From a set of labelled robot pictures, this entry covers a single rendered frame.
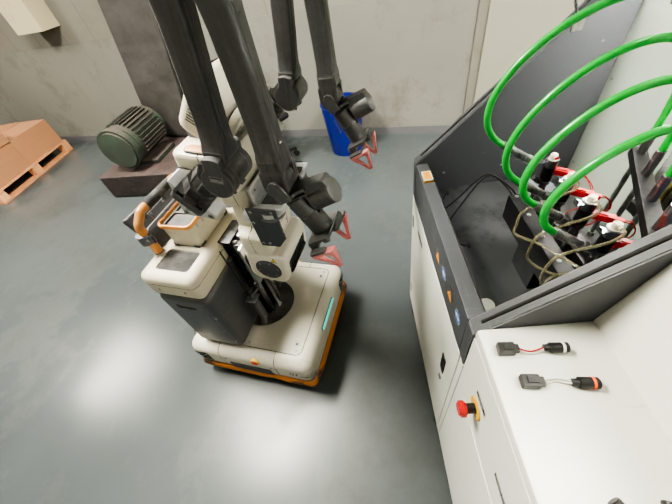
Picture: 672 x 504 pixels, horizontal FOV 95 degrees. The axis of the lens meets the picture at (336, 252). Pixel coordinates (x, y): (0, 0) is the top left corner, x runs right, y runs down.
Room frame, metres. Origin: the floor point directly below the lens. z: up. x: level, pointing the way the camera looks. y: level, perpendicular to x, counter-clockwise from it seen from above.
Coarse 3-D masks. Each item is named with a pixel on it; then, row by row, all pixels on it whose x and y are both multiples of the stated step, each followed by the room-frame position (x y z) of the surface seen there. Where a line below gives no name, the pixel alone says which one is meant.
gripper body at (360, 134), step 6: (354, 126) 0.94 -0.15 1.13; (360, 126) 0.95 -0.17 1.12; (348, 132) 0.95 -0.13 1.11; (354, 132) 0.94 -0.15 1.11; (360, 132) 0.94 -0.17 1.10; (366, 132) 0.96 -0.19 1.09; (354, 138) 0.94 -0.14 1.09; (360, 138) 0.94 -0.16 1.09; (354, 144) 0.93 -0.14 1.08; (360, 144) 0.91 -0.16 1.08; (348, 150) 0.93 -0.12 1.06
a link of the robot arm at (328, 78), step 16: (304, 0) 0.98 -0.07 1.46; (320, 0) 0.96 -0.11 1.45; (320, 16) 0.96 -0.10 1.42; (320, 32) 0.97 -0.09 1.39; (320, 48) 0.97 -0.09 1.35; (320, 64) 0.97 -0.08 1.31; (336, 64) 0.99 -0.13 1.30; (320, 80) 0.97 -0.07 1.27; (336, 80) 0.97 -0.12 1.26; (320, 96) 0.97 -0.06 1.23; (336, 96) 0.95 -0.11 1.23
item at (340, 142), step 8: (320, 104) 2.86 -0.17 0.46; (328, 112) 2.70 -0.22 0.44; (328, 120) 2.73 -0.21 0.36; (360, 120) 2.72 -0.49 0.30; (328, 128) 2.76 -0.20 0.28; (336, 128) 2.68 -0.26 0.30; (336, 136) 2.70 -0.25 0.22; (344, 136) 2.67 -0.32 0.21; (336, 144) 2.72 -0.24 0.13; (344, 144) 2.68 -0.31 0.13; (336, 152) 2.75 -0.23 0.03; (344, 152) 2.69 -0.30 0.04
